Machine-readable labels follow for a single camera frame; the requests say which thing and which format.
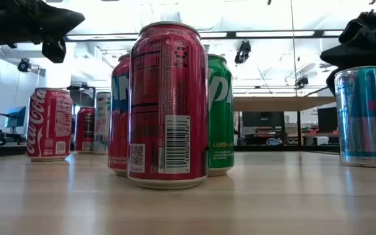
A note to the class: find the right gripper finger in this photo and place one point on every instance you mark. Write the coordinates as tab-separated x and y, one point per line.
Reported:
354	57
331	81

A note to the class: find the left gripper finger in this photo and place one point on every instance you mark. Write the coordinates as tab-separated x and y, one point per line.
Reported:
54	50
57	21

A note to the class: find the blue slim energy drink can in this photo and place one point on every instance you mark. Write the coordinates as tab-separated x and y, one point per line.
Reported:
361	117

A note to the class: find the red Coca-Cola original can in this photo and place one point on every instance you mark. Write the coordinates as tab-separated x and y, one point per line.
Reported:
49	124

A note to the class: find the red soda can black panel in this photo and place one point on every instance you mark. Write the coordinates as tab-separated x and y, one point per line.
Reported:
85	130

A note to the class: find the slim silver-white energy drink can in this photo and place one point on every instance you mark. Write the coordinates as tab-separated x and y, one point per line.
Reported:
102	124

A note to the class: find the red and blue soda can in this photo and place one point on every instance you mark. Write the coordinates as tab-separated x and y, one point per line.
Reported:
119	114

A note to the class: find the green Sprite can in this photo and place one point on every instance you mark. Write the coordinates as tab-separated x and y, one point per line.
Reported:
221	124

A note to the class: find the red zero sugar soda can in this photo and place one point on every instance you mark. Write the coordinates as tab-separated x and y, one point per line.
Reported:
168	107

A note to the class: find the wooden shelf black metal legs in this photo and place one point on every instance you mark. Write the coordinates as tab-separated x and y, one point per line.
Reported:
279	103

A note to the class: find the black ceiling spotlight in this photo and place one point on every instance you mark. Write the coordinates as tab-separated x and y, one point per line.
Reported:
243	52
301	81
24	65

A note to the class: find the black monitor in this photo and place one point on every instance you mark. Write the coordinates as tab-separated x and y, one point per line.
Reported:
326	119
263	119

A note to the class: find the computer monitor blue screen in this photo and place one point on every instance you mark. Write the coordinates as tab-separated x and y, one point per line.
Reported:
16	117

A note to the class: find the small blue white object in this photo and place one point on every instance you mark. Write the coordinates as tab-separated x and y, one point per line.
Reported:
273	141

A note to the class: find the black overhead bar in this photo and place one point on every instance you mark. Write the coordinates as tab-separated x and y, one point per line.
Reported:
230	34

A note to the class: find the black aluminium table frame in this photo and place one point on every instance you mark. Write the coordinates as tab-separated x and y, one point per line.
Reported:
273	148

